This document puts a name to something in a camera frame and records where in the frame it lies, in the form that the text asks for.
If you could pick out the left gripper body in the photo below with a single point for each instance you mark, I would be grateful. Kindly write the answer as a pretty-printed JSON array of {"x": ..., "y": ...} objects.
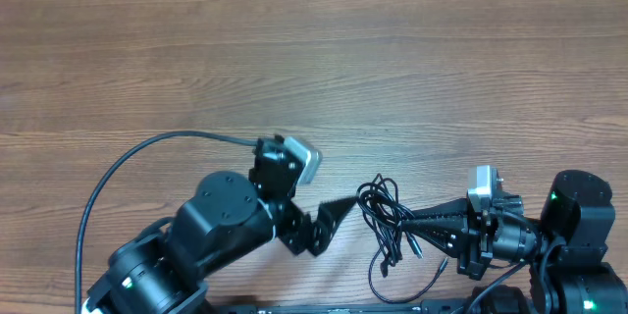
[{"x": 290, "y": 223}]

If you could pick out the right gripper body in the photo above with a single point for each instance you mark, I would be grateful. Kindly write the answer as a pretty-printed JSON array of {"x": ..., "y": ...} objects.
[{"x": 478, "y": 251}]

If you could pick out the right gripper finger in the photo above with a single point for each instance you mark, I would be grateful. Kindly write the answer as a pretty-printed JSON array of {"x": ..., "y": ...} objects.
[
  {"x": 448, "y": 235},
  {"x": 449, "y": 210}
]

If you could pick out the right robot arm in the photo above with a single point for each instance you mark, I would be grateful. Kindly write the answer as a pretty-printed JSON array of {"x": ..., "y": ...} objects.
[{"x": 557, "y": 260}]

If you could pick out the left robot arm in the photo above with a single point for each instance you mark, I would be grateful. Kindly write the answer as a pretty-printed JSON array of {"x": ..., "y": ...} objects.
[{"x": 164, "y": 268}]

